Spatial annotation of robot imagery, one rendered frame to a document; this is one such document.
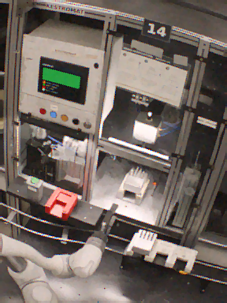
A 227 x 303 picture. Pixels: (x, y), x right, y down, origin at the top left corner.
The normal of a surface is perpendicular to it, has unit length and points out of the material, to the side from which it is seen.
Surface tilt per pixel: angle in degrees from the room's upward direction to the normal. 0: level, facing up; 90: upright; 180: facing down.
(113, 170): 0
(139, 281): 0
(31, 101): 90
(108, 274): 0
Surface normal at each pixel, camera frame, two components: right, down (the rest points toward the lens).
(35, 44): -0.34, 0.57
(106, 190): 0.12, -0.76
